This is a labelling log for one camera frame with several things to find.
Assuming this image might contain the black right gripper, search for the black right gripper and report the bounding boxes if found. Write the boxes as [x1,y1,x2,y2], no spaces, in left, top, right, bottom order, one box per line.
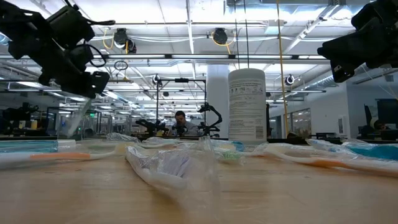
[317,29,379,68]

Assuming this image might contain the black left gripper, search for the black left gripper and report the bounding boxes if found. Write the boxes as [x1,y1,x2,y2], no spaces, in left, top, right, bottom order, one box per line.
[37,45,97,99]

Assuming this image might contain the orange white toothbrush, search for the orange white toothbrush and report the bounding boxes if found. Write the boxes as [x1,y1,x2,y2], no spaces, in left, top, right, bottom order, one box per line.
[0,143,139,170]
[262,143,398,177]

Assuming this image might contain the teal box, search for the teal box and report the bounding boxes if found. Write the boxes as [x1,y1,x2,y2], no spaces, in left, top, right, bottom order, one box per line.
[341,142,398,162]

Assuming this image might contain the purple white toothbrush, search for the purple white toothbrush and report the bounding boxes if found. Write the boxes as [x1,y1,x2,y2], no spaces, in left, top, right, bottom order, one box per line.
[125,144,220,203]

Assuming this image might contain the green white toothbrush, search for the green white toothbrush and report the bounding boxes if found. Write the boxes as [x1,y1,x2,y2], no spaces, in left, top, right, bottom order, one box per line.
[183,139,246,165]

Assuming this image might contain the black background equipment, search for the black background equipment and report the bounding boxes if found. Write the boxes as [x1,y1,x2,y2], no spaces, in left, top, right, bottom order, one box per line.
[0,101,40,136]

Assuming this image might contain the black monitor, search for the black monitor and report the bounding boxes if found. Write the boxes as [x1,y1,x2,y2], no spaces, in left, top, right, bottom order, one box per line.
[376,98,398,127]

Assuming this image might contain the person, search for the person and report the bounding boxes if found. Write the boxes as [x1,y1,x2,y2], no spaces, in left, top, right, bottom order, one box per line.
[169,110,200,137]
[357,118,389,140]

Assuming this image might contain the white wipes canister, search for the white wipes canister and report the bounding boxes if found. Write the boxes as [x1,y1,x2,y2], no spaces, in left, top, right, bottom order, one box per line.
[228,68,267,146]

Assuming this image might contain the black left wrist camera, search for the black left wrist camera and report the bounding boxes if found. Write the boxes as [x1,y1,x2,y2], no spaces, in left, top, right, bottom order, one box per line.
[90,70,111,95]

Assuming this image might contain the black background station frame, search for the black background station frame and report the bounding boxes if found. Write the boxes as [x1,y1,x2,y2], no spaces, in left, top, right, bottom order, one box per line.
[155,77,208,138]

